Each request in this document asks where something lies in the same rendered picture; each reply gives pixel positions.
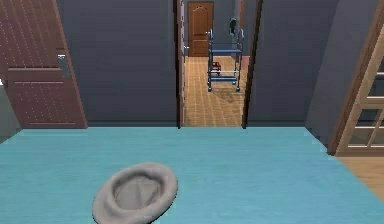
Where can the reddish brown room door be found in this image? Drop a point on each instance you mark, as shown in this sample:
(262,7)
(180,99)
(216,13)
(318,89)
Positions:
(43,66)

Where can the black wall object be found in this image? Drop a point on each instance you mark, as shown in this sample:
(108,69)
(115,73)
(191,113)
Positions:
(233,25)

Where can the grey round floor cushion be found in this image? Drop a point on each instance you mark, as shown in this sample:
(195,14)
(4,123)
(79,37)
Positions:
(136,195)

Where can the small red object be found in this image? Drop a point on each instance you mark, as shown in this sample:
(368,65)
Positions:
(216,65)

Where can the blue metal shelf trolley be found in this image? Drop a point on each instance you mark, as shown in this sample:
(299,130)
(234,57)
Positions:
(225,60)

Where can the dark brown open door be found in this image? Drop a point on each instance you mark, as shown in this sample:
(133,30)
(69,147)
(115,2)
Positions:
(180,63)

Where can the brown panelled room door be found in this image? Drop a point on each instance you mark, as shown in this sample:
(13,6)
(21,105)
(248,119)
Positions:
(199,28)

